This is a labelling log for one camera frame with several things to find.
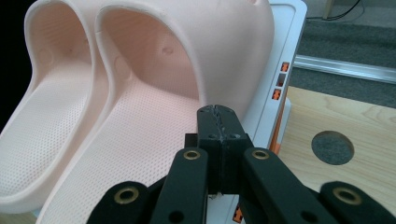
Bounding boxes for thin black cable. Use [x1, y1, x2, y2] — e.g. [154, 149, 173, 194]
[305, 0, 366, 22]

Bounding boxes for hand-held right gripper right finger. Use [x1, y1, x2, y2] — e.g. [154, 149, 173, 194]
[216, 105, 256, 195]

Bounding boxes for aluminium floor rail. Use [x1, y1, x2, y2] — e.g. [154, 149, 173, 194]
[293, 54, 396, 86]

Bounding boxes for pink slipper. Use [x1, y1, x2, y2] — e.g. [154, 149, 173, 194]
[0, 0, 110, 216]
[35, 0, 276, 224]

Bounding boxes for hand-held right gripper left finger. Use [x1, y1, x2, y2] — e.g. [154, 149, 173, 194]
[195, 105, 223, 195]

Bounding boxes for light wooden furniture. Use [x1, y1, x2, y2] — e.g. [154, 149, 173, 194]
[322, 0, 336, 21]

